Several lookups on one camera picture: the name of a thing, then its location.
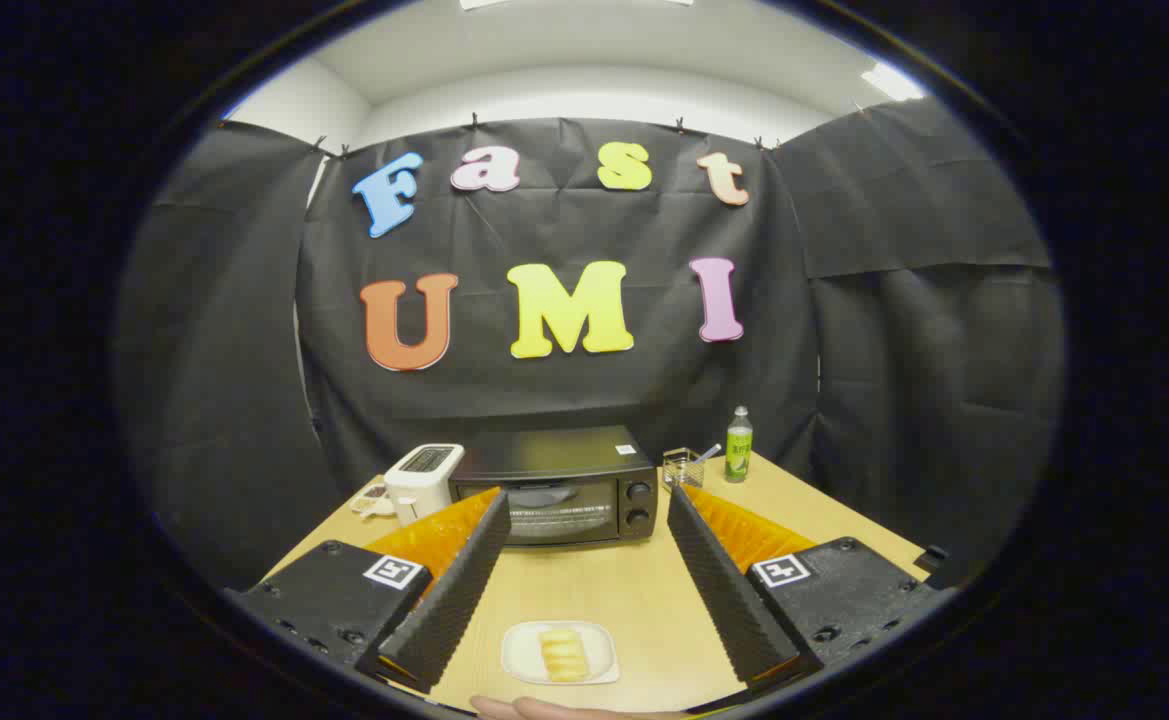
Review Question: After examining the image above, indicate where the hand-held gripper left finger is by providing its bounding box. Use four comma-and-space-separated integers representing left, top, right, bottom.
224, 487, 512, 696

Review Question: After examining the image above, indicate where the white pop-up toaster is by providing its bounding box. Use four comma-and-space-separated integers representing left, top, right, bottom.
384, 443, 466, 528

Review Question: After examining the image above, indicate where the metal wire basket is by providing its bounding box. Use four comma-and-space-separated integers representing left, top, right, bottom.
662, 448, 707, 491

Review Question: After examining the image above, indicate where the green drink bottle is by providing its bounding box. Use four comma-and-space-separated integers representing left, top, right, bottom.
725, 405, 754, 484

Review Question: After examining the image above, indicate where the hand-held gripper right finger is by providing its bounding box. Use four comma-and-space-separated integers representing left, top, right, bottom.
666, 483, 947, 691

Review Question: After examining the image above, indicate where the yellow ridged bread roll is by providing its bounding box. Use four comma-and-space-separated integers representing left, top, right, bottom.
538, 627, 589, 684

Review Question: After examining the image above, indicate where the square ceiling light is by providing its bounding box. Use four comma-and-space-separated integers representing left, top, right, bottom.
862, 62, 927, 103

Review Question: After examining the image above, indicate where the white square plate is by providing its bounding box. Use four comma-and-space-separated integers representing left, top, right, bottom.
500, 620, 621, 687

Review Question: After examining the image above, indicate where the black toaster oven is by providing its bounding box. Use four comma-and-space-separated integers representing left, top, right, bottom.
449, 425, 660, 548

